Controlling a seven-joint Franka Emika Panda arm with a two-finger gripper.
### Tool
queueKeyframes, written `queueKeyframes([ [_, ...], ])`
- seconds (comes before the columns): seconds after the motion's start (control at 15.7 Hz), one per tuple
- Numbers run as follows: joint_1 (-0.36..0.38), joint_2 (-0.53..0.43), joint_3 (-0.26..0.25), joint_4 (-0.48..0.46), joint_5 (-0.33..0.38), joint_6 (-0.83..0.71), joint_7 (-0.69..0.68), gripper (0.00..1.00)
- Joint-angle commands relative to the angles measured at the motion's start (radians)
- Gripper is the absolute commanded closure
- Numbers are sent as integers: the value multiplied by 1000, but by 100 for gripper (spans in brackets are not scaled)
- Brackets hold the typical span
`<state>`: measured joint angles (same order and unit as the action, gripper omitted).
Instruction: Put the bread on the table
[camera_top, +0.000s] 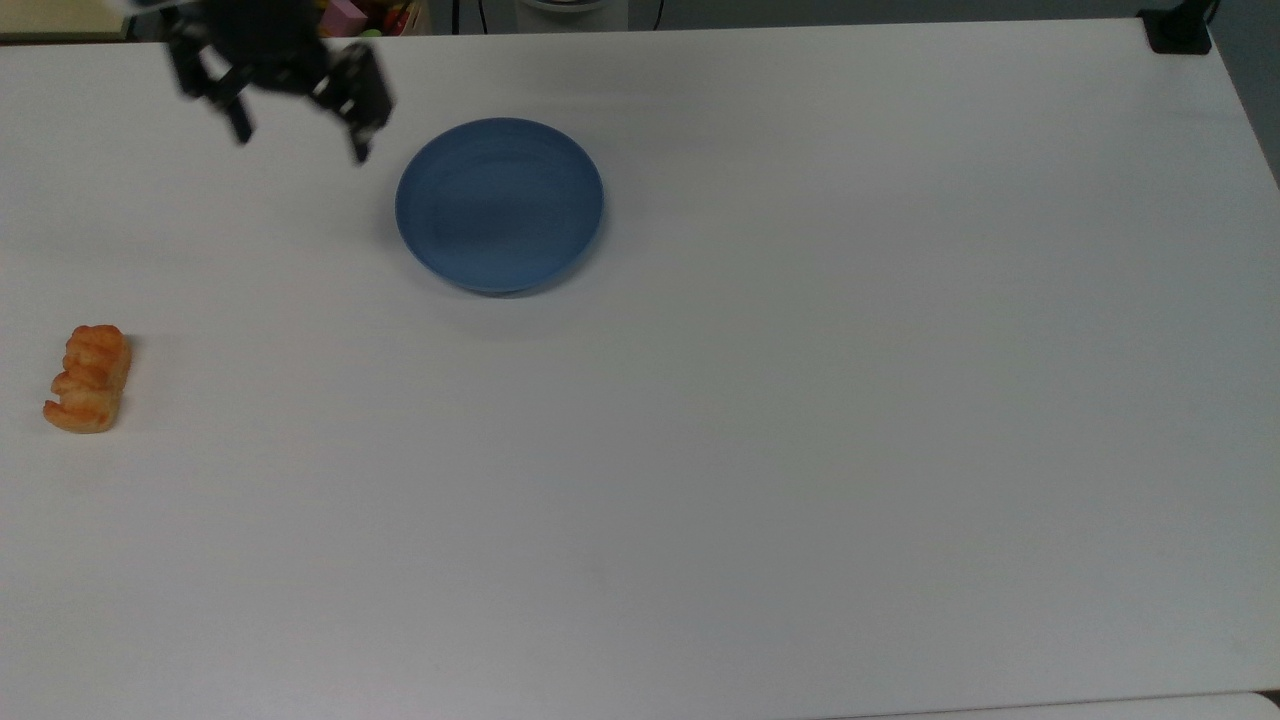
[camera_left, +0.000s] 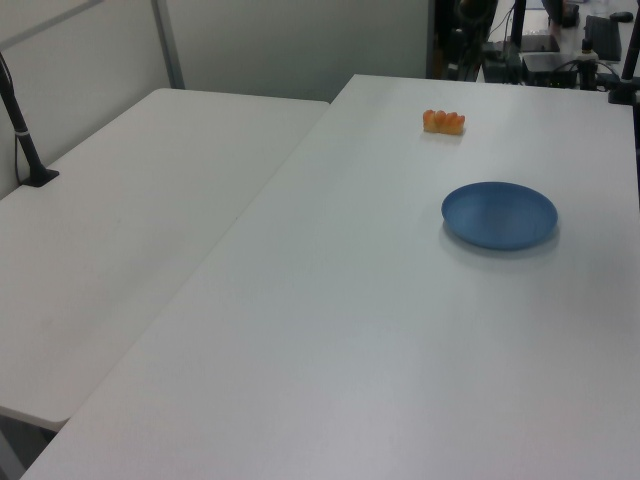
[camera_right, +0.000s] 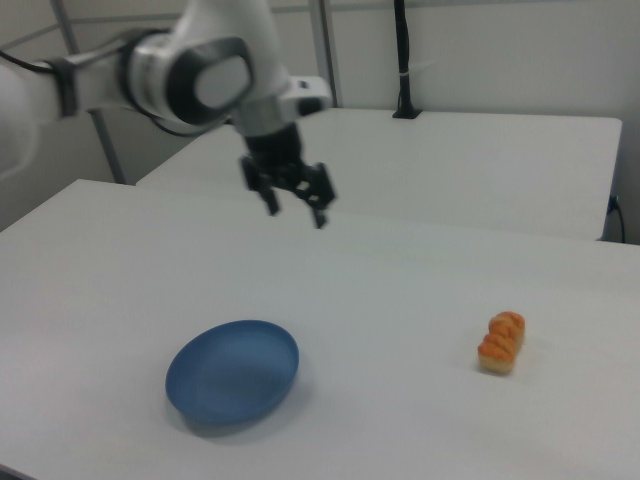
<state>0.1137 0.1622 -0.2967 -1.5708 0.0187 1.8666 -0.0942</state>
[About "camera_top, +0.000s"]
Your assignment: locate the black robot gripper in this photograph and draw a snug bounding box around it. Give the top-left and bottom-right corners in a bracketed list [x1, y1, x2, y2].
[165, 0, 397, 167]

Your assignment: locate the orange twisted bread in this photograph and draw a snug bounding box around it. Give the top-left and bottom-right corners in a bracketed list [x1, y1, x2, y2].
[43, 324, 134, 435]

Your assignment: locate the colourful toy pile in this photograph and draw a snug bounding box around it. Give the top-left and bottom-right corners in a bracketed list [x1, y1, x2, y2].
[360, 0, 425, 39]

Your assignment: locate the blue round plate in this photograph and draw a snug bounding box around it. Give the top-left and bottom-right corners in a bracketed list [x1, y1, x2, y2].
[394, 117, 606, 298]

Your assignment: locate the beige wooden board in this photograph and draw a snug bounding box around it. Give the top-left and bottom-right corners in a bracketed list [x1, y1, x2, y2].
[0, 0, 133, 44]

